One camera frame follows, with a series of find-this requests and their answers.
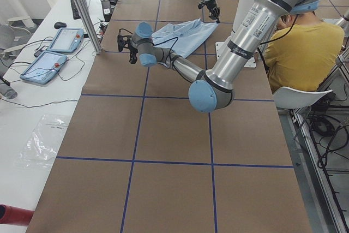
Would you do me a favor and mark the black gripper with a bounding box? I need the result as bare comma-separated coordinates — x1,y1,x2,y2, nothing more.
198,0,220,23
128,42,138,64

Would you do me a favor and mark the light blue striped shirt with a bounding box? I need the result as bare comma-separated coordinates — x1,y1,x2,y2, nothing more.
152,19,219,58

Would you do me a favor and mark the upper blue teach pendant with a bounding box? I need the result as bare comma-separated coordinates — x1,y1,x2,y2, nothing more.
47,28,84,54

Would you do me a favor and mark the blue teach pendant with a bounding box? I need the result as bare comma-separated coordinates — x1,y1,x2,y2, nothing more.
47,28,84,54
20,51,68,85

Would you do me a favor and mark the black keyboard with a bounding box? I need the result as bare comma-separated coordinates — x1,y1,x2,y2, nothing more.
70,0,88,20

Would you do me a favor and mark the black computer mouse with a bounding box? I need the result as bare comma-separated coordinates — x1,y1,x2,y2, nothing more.
54,21,67,29

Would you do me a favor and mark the lower blue teach pendant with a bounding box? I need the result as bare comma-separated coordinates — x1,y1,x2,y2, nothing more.
20,51,68,85

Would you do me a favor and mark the person in yellow shirt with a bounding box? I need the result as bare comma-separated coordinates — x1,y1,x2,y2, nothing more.
264,12,345,92

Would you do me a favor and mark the white chair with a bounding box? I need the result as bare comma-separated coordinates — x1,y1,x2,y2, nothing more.
273,87,333,109

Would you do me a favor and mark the clear plastic bag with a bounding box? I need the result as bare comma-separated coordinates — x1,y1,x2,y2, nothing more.
14,114,71,170

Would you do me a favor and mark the red cylinder object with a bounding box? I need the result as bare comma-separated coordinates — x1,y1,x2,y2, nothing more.
1,204,34,226

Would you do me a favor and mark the aluminium frame post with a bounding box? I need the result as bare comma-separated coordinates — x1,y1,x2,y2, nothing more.
74,0,101,55

